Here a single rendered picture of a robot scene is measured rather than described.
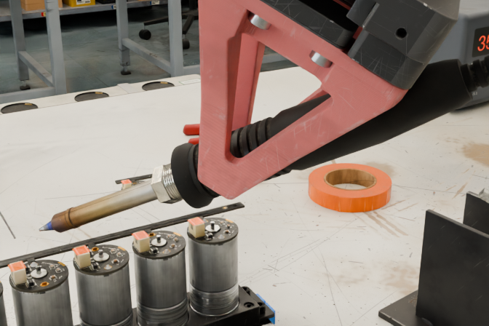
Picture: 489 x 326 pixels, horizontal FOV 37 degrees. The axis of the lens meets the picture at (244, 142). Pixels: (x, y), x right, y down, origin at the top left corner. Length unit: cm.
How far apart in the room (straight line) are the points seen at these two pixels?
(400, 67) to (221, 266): 18
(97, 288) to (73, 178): 25
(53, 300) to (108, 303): 3
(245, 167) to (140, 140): 40
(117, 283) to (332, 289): 14
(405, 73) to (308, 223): 30
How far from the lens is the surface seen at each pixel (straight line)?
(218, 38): 22
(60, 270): 34
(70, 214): 30
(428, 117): 24
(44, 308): 33
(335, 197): 51
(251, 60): 26
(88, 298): 34
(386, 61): 20
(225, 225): 36
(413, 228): 50
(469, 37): 70
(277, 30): 22
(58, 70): 275
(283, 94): 75
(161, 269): 34
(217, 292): 36
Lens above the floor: 98
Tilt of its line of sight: 22 degrees down
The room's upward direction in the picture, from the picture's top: straight up
